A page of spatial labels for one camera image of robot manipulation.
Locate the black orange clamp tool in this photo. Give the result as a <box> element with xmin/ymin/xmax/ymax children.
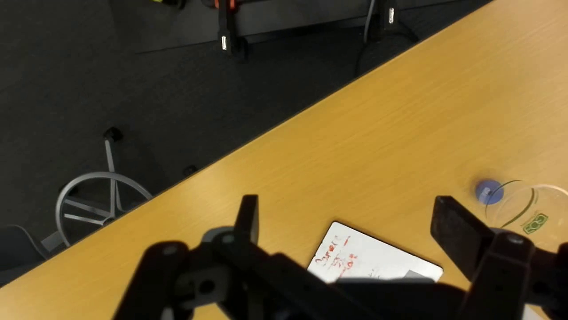
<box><xmin>211</xmin><ymin>0</ymin><xmax>247</xmax><ymax>56</ymax></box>

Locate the clear plastic cup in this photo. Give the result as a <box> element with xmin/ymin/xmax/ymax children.
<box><xmin>485</xmin><ymin>179</ymin><xmax>568</xmax><ymax>241</ymax></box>

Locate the dark mesh office chair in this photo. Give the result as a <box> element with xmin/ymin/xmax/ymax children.
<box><xmin>55</xmin><ymin>126</ymin><xmax>153</xmax><ymax>246</ymax></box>

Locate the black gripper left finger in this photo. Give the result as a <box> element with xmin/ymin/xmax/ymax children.
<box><xmin>112</xmin><ymin>195</ymin><xmax>368</xmax><ymax>320</ymax></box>

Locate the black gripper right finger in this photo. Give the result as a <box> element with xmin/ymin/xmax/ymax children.
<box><xmin>430</xmin><ymin>195</ymin><xmax>568</xmax><ymax>320</ymax></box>

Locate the blue disc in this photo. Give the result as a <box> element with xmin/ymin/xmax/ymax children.
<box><xmin>474</xmin><ymin>179</ymin><xmax>504</xmax><ymax>204</ymax></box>

